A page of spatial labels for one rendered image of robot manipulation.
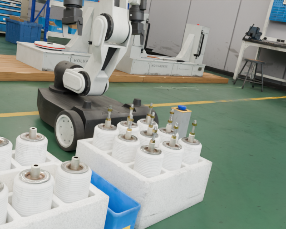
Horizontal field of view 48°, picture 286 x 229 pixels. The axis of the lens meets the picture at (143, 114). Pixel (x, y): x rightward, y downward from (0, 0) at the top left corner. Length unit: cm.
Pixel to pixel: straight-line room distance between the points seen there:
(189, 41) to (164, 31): 304
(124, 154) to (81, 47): 251
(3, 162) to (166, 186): 53
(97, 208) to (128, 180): 22
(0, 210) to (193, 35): 437
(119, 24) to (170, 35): 608
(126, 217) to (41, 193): 31
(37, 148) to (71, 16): 75
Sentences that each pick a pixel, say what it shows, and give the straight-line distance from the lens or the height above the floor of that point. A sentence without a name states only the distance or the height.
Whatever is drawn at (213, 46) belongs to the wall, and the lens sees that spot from 705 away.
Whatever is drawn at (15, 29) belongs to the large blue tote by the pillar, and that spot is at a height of 23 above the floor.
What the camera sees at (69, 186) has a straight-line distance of 90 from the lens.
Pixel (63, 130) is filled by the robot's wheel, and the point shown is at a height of 9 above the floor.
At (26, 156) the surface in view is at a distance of 108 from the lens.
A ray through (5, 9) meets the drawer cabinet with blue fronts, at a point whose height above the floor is 48.
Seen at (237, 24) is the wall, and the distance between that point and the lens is 683.
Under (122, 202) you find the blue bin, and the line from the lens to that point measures 111.
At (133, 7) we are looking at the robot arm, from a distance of 195.
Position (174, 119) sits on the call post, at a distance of 152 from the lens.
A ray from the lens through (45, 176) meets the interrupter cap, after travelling 86.
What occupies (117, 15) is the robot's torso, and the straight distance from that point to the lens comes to 174.
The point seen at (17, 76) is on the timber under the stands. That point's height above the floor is 4.
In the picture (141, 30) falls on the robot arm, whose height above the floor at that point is 62.
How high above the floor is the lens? 65
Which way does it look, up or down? 15 degrees down
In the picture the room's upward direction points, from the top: 11 degrees clockwise
